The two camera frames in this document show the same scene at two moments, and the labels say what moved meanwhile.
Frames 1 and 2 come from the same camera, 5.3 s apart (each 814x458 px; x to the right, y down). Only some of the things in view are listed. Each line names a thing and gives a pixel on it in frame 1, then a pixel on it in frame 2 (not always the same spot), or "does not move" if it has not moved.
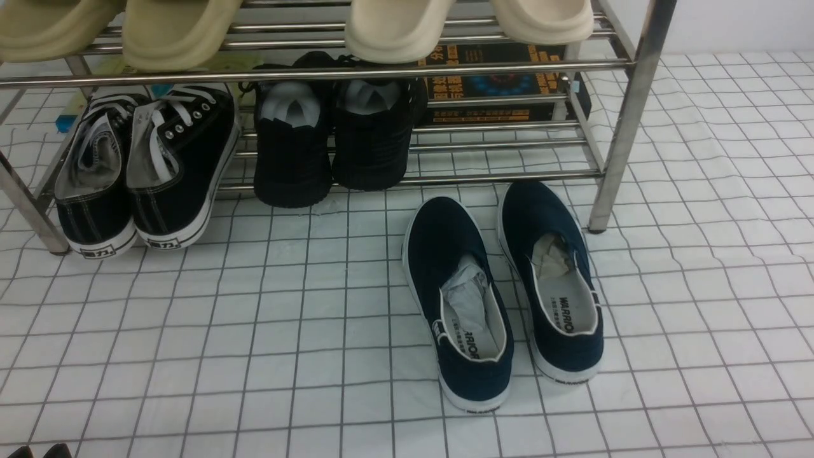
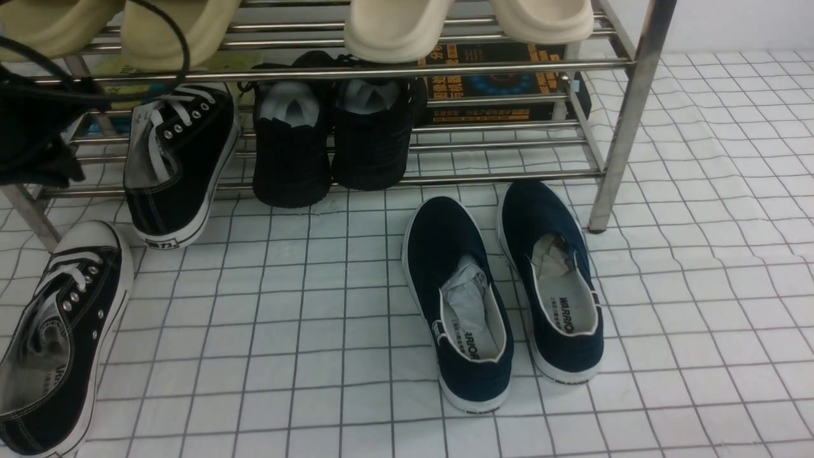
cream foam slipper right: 544,21 does not move
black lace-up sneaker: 92,200 to 54,357
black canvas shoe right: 373,123 does not move
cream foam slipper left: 393,31 does not move
